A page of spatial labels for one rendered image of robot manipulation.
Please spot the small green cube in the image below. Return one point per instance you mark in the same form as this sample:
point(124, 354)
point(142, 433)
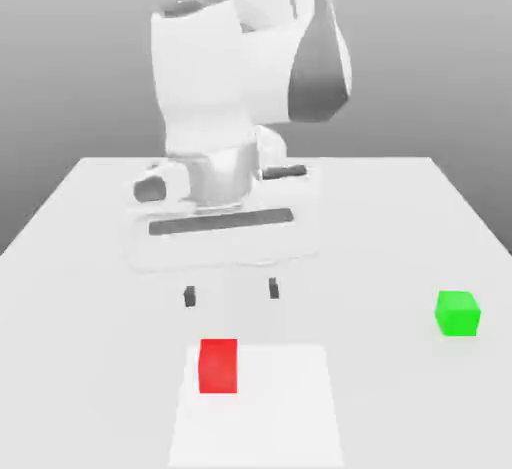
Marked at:
point(457, 314)

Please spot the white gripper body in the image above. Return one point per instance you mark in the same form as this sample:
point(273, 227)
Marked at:
point(224, 243)

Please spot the small red cube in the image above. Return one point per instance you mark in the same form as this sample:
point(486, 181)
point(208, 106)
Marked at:
point(218, 366)

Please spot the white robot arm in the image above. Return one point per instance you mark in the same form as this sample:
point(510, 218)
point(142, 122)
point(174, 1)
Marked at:
point(208, 77)

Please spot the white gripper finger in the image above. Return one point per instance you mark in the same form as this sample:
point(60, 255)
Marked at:
point(189, 296)
point(273, 288)

